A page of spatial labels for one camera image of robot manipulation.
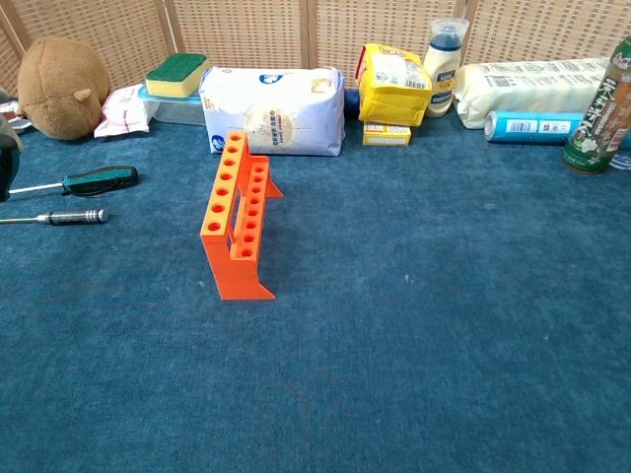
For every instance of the clear plastic container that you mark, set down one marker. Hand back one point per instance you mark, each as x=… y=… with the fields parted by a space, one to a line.
x=177 y=111

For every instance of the white snack packet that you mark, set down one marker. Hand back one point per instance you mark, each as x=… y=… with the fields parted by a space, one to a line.
x=12 y=106

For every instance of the blue carpet table cover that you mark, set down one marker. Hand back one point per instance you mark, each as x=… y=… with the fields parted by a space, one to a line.
x=394 y=345

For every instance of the yellow biscuit bag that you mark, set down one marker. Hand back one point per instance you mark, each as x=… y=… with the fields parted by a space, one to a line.
x=389 y=88

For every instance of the small green black screwdriver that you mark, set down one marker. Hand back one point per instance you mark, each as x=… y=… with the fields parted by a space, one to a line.
x=9 y=167

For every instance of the green tea bottle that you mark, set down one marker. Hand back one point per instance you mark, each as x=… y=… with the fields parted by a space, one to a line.
x=596 y=123

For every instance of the white flour bag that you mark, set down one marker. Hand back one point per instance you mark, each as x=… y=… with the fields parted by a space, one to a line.
x=286 y=113

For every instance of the yellow green sponge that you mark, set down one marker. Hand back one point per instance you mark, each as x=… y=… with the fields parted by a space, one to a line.
x=172 y=74

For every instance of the light blue cylindrical can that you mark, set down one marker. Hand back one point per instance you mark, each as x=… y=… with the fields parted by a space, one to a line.
x=532 y=127

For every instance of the orange test tube rack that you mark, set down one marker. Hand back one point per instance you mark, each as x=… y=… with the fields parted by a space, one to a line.
x=236 y=281

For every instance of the small yellow box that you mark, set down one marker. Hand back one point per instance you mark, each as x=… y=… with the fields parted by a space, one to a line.
x=387 y=134

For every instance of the brown plush toy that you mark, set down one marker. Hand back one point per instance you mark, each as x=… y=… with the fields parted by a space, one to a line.
x=59 y=88

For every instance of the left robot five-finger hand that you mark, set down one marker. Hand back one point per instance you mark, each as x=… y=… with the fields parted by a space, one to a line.
x=7 y=133

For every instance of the long white paper pack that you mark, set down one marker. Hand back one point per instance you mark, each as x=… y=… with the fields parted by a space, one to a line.
x=532 y=84

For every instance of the pink wet wipes pack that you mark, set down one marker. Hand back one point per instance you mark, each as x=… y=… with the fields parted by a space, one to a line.
x=123 y=113

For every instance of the woven folding screen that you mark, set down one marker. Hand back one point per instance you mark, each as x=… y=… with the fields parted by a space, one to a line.
x=246 y=29

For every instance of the mayonnaise squeeze bottle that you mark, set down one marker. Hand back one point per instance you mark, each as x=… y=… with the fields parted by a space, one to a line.
x=441 y=74

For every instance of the large green black screwdriver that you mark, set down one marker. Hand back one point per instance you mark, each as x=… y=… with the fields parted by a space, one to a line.
x=98 y=180

